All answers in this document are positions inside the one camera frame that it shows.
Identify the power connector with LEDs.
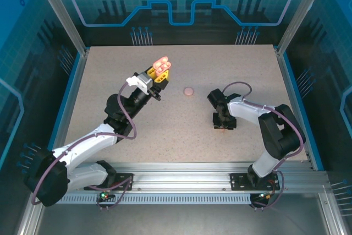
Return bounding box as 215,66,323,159
257,190,276,201
98,190,115,203

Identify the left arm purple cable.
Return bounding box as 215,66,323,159
31,82,138,211

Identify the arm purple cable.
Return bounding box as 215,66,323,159
222,81,306,211
31,82,138,211

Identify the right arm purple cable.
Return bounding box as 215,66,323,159
222,81,306,211

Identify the blue edged aluminium side rail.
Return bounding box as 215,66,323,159
49,47,91,153
274,45,325,171

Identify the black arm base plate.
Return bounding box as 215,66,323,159
84,173,135,192
229,173,281,192

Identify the aluminium front rail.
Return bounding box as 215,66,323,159
68,162,329,195

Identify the grey slotted cable duct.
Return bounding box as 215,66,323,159
56,194,252,205

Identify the aluminium frame post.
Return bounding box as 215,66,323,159
30,0,90,56
274,0,332,57

